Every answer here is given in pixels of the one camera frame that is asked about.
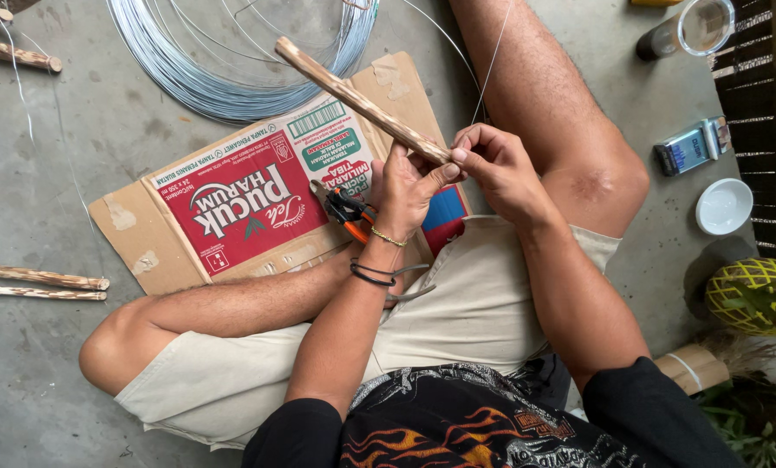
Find black flame print shirt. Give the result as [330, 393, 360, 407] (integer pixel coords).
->
[241, 354, 746, 468]

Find black wrist bands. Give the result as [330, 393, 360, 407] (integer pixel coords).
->
[349, 257, 399, 288]

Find dark slatted wooden furniture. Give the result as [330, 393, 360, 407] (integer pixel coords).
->
[708, 0, 776, 269]

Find thin loose wire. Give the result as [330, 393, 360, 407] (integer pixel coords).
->
[0, 18, 106, 274]

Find blue silver cigarette pack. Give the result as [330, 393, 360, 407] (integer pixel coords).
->
[653, 116, 733, 177]

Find green leafy plant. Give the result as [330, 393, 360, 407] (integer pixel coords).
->
[692, 364, 776, 468]

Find yellow netted green ball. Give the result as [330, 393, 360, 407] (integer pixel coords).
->
[705, 257, 776, 338]

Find thin steel wire strand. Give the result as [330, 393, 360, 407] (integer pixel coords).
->
[471, 0, 514, 126]

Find tan cardboard tube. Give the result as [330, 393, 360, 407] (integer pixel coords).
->
[653, 343, 731, 397]

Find glass of dark drink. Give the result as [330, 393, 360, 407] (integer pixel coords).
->
[635, 0, 737, 63]

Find grey metal tool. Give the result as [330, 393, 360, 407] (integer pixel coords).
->
[385, 263, 438, 304]

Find person's right leg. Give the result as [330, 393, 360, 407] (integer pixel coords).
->
[448, 0, 652, 239]

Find orange black pliers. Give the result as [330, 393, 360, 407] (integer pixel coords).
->
[309, 180, 380, 246]

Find person's left leg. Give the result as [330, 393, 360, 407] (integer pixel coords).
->
[78, 242, 407, 398]

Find gold chain bracelet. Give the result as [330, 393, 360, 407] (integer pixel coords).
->
[370, 225, 409, 248]

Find short thick wooden stick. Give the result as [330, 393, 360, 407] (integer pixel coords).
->
[0, 41, 64, 74]

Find coil of steel wire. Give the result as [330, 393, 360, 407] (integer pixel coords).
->
[106, 0, 380, 126]

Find beige shorts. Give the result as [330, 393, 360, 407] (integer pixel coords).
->
[114, 215, 623, 451]

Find small white bowl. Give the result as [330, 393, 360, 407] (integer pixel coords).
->
[695, 178, 754, 237]

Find long mottled wooden stick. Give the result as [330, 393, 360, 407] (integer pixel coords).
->
[275, 36, 455, 166]

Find person's right hand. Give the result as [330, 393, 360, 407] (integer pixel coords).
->
[451, 123, 550, 226]

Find person's leg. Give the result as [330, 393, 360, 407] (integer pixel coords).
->
[448, 0, 652, 239]
[78, 242, 407, 398]

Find thin mottled wooden stick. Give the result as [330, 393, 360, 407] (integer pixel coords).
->
[0, 285, 108, 302]

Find person's left hand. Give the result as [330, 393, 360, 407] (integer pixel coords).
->
[368, 143, 465, 244]

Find flattened red printed cardboard box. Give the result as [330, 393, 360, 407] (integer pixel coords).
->
[88, 51, 474, 297]

